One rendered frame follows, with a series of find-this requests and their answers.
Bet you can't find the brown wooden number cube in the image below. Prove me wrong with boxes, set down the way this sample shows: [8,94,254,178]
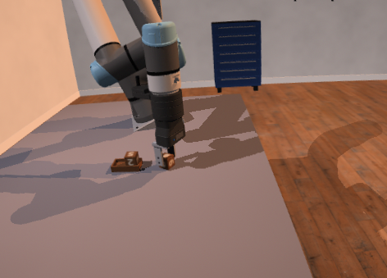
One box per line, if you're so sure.
[159,153,175,170]
[124,151,139,166]

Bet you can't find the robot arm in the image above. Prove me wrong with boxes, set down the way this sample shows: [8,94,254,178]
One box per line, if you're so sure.
[72,0,186,123]

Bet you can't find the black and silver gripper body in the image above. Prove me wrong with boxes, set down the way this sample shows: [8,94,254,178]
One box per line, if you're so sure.
[131,72,185,148]

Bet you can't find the brown wooden tray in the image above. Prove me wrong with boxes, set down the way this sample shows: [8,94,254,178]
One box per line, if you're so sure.
[111,157,143,172]

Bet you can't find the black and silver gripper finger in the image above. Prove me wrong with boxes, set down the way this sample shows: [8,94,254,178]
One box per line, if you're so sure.
[152,141,168,166]
[167,145,176,157]

